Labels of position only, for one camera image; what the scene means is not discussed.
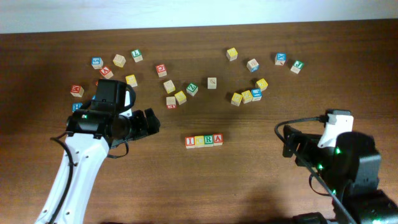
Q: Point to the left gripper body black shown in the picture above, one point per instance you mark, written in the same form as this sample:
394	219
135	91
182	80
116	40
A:
139	128

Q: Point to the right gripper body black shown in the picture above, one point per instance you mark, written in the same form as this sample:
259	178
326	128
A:
308	148

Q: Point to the red I block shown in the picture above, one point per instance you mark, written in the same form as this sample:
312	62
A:
190	142

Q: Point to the yellow C block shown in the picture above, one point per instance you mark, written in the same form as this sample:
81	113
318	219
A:
199	141

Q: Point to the green R block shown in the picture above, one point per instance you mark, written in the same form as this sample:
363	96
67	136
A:
208	139

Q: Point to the red a block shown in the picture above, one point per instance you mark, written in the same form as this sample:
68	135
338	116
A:
218	139
106	72

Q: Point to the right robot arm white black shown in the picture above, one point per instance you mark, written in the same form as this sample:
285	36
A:
350	172

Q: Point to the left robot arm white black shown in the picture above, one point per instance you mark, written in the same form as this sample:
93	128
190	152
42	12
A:
98	126

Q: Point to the wooden block red side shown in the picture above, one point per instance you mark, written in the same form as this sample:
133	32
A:
171	102

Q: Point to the yellow block upper left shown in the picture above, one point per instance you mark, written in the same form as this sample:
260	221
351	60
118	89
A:
131	80

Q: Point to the wooden block centre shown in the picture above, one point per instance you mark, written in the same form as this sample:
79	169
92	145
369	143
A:
169	86

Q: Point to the yellow block centre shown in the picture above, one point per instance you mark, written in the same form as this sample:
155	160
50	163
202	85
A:
180	97

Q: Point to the red Q block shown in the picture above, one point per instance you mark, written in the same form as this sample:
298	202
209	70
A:
161	70

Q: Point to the green Z block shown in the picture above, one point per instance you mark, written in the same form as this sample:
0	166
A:
192	89

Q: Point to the plain wooden block top-left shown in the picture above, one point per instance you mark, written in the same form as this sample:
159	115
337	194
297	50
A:
119	60

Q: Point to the green T block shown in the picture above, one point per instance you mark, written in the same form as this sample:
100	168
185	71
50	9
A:
137	55

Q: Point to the blue H block far-left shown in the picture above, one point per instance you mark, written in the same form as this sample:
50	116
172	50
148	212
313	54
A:
76	106

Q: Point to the red M block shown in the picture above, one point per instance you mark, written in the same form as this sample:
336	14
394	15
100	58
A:
77	90

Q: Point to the blue S block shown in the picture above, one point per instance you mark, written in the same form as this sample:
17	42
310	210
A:
97	63

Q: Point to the yellow K block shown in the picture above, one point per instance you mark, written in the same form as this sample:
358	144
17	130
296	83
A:
262	84

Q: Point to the yellow G block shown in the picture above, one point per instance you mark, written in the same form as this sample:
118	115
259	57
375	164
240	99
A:
247	96

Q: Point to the white wooden block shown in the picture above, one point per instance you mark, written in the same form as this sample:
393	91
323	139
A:
212	83

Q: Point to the green J block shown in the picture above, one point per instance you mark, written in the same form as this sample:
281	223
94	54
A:
297	66

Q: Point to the yellow S block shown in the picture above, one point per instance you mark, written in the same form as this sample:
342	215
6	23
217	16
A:
236	99

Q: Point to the blue X block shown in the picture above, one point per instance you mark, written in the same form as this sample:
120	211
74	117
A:
280	58

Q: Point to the wooden block blue D side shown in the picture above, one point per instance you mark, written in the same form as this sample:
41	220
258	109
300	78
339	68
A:
252	65

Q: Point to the yellow block top right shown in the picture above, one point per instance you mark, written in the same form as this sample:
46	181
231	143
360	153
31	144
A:
232	54

